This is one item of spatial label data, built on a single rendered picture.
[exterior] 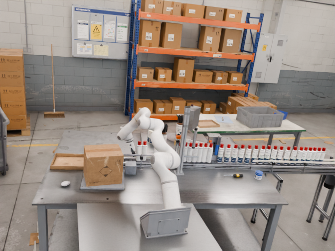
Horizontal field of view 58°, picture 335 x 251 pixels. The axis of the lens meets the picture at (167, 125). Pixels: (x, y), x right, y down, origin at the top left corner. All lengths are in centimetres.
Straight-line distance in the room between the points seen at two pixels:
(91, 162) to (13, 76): 330
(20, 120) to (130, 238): 400
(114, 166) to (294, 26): 707
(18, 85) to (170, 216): 406
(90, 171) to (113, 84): 470
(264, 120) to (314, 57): 492
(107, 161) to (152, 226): 72
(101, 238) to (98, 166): 64
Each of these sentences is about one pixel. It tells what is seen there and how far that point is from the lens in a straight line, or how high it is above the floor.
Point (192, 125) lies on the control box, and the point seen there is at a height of 133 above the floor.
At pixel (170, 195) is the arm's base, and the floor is 108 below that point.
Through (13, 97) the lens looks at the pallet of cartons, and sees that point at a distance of 566.
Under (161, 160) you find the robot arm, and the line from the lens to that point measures 217.
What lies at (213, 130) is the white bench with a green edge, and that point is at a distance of 432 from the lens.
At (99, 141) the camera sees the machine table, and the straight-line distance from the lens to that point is 352.
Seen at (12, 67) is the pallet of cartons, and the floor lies 120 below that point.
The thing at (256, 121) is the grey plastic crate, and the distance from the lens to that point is 470.
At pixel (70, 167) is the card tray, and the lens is 293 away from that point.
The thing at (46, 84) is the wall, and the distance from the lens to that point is 706.
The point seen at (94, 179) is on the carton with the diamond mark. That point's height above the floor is 92.
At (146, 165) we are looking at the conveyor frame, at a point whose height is 86.
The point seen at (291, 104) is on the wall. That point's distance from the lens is 939.
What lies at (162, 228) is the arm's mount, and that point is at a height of 90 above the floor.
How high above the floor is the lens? 224
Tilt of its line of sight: 20 degrees down
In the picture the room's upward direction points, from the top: 6 degrees clockwise
